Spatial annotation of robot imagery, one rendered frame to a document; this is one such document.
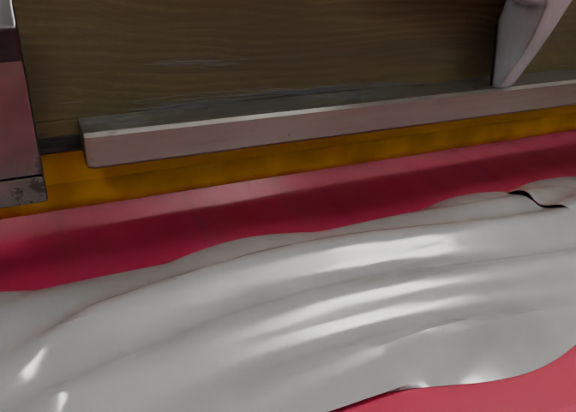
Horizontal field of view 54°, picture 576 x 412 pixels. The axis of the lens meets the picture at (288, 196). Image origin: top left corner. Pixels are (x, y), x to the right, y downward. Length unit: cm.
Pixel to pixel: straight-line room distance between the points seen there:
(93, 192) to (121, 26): 5
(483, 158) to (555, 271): 9
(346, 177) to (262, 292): 8
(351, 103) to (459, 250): 6
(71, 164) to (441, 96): 12
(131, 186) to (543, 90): 15
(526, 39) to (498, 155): 7
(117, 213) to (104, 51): 6
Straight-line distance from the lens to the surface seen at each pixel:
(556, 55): 25
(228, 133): 16
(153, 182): 19
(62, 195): 19
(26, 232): 20
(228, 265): 15
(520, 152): 27
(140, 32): 16
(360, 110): 18
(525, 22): 21
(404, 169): 24
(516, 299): 17
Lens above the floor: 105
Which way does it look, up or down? 28 degrees down
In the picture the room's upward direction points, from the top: 3 degrees clockwise
